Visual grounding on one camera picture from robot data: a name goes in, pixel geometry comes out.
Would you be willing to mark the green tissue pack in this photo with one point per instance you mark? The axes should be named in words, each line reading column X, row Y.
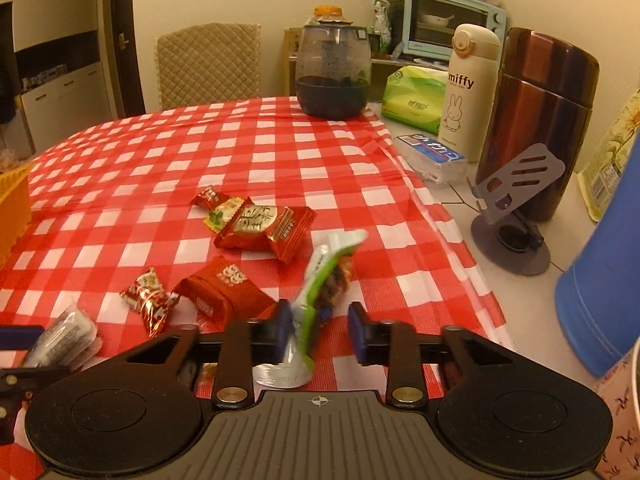
column 414, row 95

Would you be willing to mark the white storage cabinet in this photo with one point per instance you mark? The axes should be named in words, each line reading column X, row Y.
column 52, row 76

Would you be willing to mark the blue white small pack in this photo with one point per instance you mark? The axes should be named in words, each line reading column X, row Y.
column 430, row 159

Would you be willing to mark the orange lid plastic jar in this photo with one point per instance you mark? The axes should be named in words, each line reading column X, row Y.
column 327, row 14

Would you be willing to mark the orange plastic tray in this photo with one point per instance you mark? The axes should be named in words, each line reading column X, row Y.
column 15, row 209

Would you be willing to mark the light blue toaster oven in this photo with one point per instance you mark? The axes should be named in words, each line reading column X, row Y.
column 427, row 26

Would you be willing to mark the large red snack packet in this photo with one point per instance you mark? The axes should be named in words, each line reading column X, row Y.
column 279, row 230

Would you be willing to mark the blue thermos jug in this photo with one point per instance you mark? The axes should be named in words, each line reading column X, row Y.
column 597, row 297

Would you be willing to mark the yellow green small candy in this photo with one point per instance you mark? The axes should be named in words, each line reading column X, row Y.
column 223, row 213

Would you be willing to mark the white miffy bottle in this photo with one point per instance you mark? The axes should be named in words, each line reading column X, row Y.
column 470, row 90

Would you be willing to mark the beige quilted chair back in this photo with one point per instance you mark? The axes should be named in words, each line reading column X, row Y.
column 208, row 63

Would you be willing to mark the clear silver snack packet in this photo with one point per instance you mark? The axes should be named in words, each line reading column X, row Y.
column 71, row 341

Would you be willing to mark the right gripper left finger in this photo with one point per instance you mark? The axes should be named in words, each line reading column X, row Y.
column 244, row 345

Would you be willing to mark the red square snack packet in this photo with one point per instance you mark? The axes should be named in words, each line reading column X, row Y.
column 223, row 293

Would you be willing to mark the dark wooden door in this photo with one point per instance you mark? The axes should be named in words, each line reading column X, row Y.
column 127, row 66

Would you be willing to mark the green white bag on shelf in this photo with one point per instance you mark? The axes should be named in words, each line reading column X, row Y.
column 379, row 29

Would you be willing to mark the sunflower seed bag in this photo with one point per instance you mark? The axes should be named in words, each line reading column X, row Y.
column 598, row 180

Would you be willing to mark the white patterned mug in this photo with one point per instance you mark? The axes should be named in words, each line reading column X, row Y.
column 619, row 389

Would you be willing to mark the small red candy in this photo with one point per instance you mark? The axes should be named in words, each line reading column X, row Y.
column 209, row 198

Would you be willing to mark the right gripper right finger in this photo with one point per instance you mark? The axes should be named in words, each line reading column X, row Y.
column 394, row 345

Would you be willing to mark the dark glass jar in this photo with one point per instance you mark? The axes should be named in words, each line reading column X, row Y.
column 333, row 70

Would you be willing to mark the green white snack packet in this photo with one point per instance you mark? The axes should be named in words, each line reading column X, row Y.
column 327, row 278

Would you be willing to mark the brown metal thermos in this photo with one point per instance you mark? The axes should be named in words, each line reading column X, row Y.
column 545, row 95

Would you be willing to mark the red white checkered tablecloth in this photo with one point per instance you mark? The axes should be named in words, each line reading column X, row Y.
column 258, row 183

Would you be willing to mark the grey phone stand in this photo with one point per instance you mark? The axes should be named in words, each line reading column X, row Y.
column 501, row 232

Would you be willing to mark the dark red snack packet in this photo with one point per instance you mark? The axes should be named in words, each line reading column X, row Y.
column 148, row 296

